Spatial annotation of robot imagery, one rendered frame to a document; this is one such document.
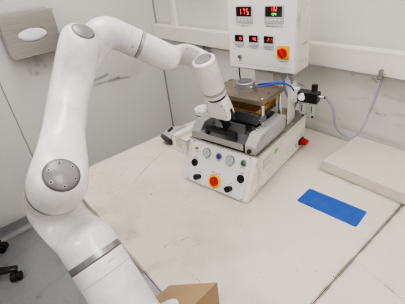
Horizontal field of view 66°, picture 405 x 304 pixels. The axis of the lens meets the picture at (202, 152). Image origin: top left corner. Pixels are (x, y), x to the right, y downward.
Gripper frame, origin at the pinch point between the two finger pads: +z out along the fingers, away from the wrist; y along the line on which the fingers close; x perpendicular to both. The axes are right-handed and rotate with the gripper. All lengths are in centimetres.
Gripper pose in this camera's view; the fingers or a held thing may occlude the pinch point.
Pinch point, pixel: (226, 124)
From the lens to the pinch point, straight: 130.2
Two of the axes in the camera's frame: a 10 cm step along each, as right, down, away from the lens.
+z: 3.1, 6.5, 7.0
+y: 7.8, 2.6, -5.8
